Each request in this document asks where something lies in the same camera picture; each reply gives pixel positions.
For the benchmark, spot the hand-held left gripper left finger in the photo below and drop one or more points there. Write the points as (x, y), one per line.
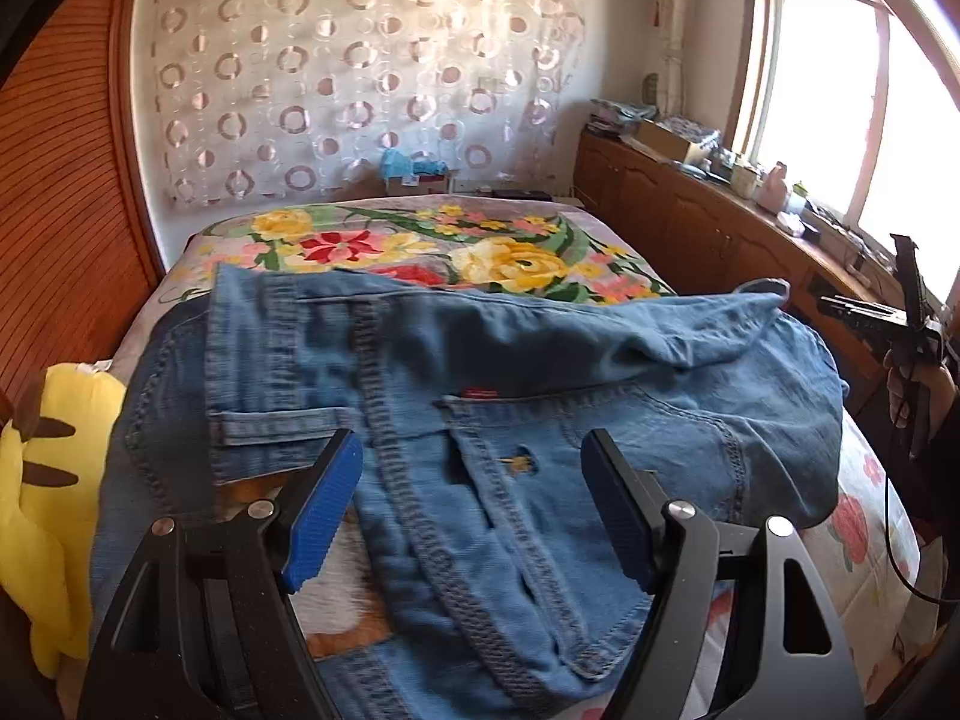
(322, 517)

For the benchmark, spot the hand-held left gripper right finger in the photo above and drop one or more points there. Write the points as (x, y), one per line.
(622, 510)

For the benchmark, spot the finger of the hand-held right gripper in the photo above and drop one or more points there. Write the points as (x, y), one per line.
(909, 277)
(855, 313)

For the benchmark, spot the blue denim pants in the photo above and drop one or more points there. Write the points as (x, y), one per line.
(525, 360)

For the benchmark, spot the person's right forearm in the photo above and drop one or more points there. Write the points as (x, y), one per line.
(943, 450)

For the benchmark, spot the person's right hand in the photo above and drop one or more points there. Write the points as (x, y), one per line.
(894, 394)

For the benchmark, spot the white plastic jug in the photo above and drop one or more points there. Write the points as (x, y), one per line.
(772, 187)

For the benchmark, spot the wooden cabinet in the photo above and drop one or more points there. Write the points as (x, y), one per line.
(675, 217)

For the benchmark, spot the window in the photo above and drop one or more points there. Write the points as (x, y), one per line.
(817, 90)

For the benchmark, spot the cardboard box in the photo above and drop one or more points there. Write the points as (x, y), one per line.
(667, 139)

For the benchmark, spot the yellow plush toy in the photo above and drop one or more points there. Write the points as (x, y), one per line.
(45, 510)

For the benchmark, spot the floral bed sheet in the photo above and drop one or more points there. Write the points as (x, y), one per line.
(487, 240)

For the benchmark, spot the stack of packets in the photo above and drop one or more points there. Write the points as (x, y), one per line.
(619, 118)

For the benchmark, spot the white lace curtain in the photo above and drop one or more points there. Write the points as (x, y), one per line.
(679, 22)

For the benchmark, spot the wooden slatted panel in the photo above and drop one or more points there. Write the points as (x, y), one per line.
(67, 202)

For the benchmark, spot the circle pattern curtain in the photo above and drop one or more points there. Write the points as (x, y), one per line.
(337, 90)

